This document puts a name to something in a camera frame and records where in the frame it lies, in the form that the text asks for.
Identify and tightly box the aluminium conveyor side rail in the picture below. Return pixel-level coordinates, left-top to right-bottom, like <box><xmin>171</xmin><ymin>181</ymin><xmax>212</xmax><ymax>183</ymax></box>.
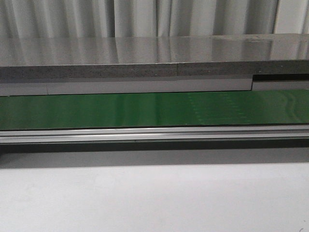
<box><xmin>0</xmin><ymin>125</ymin><xmax>309</xmax><ymax>144</ymax></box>

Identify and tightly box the green conveyor belt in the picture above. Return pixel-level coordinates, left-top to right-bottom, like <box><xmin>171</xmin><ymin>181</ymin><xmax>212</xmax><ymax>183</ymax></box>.
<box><xmin>0</xmin><ymin>89</ymin><xmax>309</xmax><ymax>131</ymax></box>

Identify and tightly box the white pleated curtain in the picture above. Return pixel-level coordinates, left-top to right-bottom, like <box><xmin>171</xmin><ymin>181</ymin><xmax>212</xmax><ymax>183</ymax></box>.
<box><xmin>0</xmin><ymin>0</ymin><xmax>309</xmax><ymax>38</ymax></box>

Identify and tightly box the grey stone countertop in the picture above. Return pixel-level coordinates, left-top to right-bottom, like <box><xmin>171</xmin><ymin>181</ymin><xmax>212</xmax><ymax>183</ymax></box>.
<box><xmin>0</xmin><ymin>34</ymin><xmax>309</xmax><ymax>83</ymax></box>

